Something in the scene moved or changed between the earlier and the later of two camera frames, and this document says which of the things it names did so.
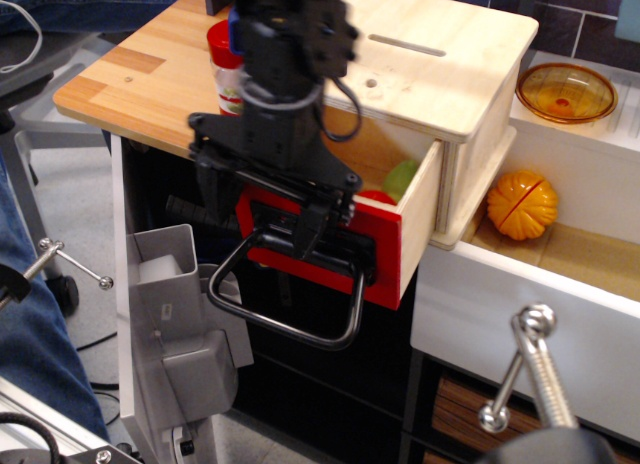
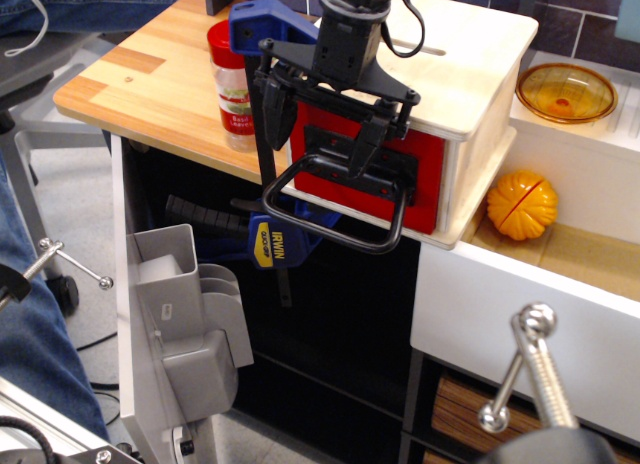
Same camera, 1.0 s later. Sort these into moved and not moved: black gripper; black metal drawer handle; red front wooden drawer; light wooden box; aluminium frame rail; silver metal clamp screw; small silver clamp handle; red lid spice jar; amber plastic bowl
Moved: red front wooden drawer; black metal drawer handle; black gripper
Not moved: light wooden box; amber plastic bowl; red lid spice jar; small silver clamp handle; silver metal clamp screw; aluminium frame rail
